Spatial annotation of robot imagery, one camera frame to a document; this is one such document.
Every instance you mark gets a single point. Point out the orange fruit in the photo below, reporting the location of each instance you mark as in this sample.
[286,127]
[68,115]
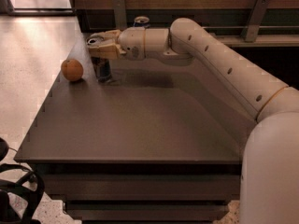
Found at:
[72,70]

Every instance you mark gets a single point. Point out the brown drawer cabinet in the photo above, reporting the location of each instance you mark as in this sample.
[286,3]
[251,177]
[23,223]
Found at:
[156,144]

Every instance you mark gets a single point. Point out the redbull can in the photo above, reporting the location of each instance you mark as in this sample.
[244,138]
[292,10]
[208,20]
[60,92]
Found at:
[101,66]

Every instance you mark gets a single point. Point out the black chair base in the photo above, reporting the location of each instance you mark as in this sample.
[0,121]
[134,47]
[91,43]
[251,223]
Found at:
[29,187]

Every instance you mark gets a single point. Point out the right metal bracket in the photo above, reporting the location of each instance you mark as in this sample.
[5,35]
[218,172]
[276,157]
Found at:
[251,30]

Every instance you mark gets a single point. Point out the metal bracket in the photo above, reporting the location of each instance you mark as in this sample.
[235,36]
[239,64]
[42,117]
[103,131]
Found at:
[120,14]
[251,30]

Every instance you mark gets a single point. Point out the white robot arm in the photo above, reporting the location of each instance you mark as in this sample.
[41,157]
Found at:
[270,168]

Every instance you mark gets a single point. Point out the left metal bracket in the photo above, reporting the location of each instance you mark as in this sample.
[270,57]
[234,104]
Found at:
[120,14]

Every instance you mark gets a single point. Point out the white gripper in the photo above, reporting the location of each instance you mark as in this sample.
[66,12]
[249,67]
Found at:
[132,43]

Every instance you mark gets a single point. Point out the dark blue soda can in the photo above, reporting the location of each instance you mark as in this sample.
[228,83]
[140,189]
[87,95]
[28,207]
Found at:
[142,21]

